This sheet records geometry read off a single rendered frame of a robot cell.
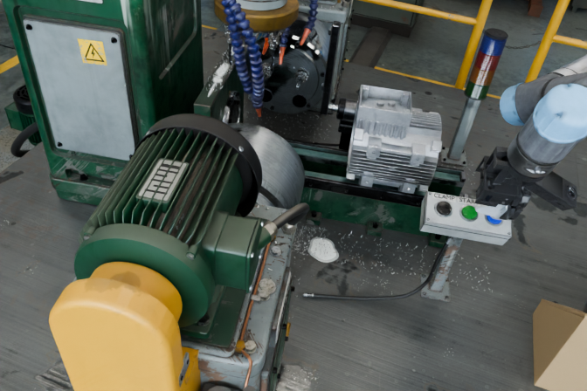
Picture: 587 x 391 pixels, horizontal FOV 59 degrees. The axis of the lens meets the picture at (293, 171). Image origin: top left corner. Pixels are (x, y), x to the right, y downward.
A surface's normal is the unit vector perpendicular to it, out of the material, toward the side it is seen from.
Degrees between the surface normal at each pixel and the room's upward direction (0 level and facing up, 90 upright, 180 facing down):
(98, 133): 90
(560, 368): 90
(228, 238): 0
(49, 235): 0
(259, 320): 0
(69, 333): 90
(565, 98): 22
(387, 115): 90
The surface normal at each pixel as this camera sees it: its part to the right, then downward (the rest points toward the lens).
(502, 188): 0.01, -0.48
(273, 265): 0.08, -0.76
